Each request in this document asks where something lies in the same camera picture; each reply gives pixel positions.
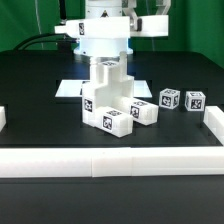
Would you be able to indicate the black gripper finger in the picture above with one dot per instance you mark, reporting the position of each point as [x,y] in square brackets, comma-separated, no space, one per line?
[128,7]
[163,6]

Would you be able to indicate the white chair back frame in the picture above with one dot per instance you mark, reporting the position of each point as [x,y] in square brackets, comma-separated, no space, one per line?
[116,27]

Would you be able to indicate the white chair seat part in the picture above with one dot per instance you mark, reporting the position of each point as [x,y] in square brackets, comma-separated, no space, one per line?
[108,80]

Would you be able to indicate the small white part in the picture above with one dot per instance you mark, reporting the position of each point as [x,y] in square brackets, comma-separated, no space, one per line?
[113,121]

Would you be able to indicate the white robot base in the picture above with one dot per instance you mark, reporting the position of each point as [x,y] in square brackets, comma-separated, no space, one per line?
[102,48]

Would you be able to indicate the black pole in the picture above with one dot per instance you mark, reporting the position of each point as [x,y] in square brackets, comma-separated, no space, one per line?
[62,46]

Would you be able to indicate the white fence wall right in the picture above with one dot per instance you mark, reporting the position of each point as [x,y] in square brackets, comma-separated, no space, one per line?
[214,120]

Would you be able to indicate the white fence wall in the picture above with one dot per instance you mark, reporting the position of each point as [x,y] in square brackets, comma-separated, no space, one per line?
[2,117]
[214,120]
[110,162]

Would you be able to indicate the white fence wall front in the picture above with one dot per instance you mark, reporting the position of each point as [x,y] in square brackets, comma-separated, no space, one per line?
[110,162]

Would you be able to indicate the white fence wall left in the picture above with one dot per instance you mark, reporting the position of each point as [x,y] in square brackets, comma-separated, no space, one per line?
[2,117]

